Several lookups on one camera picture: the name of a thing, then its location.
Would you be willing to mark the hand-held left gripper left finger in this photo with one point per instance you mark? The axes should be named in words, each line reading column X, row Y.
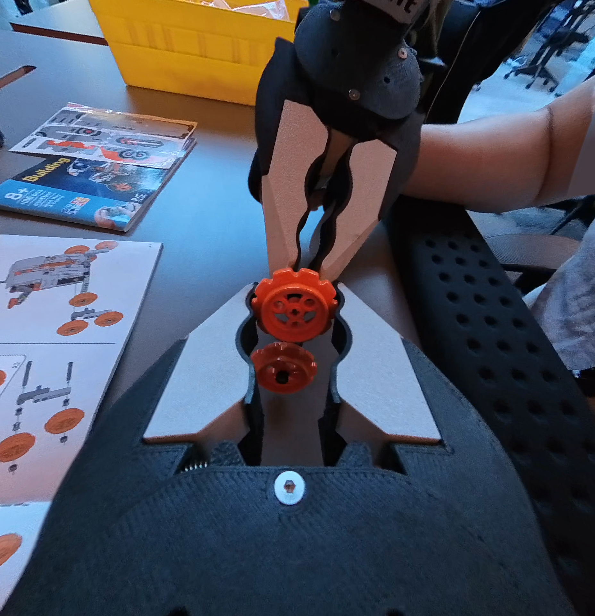
column 201, row 385

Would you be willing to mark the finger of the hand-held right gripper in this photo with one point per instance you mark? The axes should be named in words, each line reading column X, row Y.
column 367, row 192
column 288, row 183

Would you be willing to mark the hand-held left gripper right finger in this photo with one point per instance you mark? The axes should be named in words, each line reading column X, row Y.
column 379, row 385

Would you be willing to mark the orange toy wheel axle assembly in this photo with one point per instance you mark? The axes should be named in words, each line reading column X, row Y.
column 268, row 308

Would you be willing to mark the person's right forearm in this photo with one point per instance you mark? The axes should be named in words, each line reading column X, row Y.
column 494, row 159

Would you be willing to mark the grey desk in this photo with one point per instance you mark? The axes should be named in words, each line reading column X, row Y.
column 206, row 192

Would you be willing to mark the clear plastic bags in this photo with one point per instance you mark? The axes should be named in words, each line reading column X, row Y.
column 249, row 8

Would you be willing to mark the open instruction booklet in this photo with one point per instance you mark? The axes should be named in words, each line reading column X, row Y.
column 134, row 288

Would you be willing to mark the yellow plastic bin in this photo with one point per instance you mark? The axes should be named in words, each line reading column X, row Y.
column 182, row 62

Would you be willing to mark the dark office chair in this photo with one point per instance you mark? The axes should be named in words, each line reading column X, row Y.
column 533, row 255

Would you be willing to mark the black office chair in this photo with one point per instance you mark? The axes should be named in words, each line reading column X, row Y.
column 542, row 72

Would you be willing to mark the sticker sheet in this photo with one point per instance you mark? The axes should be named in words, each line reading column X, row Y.
column 86, row 134

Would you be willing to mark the person's grey shirt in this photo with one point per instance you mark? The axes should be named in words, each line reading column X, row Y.
column 576, row 298

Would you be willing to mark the blue manual booklet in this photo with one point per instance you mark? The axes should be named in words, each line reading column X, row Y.
column 47, row 192

